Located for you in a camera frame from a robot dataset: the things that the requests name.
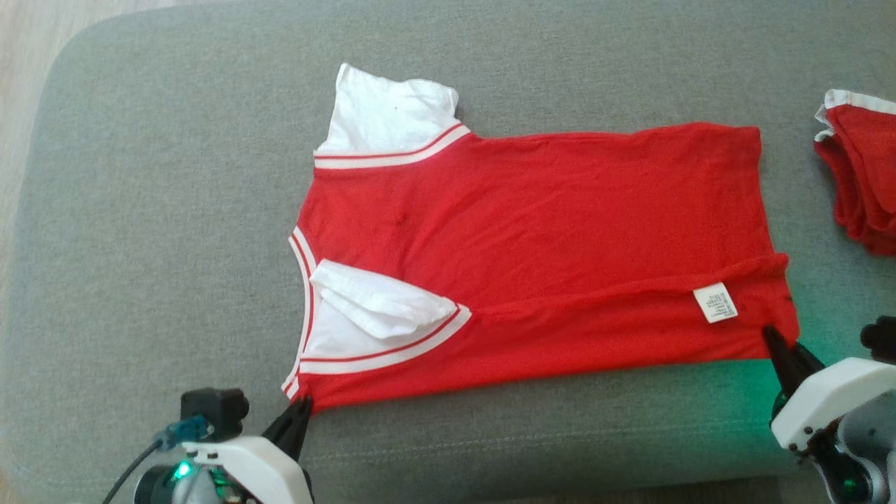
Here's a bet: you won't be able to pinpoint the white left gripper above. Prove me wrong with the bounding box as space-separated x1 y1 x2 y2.
133 394 314 504

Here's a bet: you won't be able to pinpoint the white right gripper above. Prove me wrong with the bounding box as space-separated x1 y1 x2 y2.
762 324 896 504

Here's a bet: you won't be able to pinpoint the red shorts with white trim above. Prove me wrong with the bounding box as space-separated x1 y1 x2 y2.
813 89 896 256

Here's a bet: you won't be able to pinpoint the red t-shirt with white sleeves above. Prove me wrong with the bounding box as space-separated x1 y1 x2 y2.
281 63 800 414

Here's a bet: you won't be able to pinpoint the grey sofa seat cushion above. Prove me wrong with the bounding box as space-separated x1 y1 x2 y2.
0 0 896 504

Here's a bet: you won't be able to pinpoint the blue cable connector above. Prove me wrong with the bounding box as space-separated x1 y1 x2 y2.
155 416 212 449

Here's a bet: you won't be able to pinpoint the thin black cable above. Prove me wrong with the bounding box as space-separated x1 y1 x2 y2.
101 440 166 504

